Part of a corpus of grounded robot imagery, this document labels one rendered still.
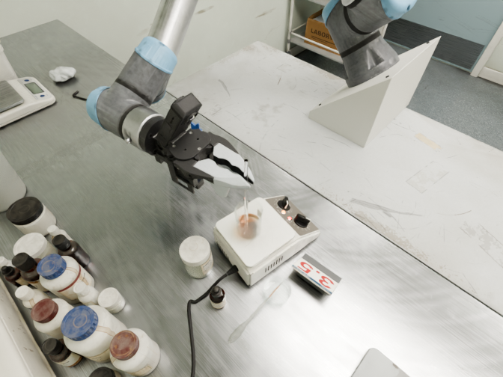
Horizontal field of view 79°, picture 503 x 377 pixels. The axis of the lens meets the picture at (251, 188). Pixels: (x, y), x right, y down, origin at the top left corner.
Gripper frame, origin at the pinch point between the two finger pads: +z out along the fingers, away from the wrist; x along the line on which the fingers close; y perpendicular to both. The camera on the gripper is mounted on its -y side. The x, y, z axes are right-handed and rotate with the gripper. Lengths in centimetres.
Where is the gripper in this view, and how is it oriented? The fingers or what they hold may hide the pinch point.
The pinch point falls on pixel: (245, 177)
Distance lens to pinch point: 46.7
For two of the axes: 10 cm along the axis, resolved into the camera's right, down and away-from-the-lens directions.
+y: -0.1, 6.1, 7.9
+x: -5.8, 6.4, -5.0
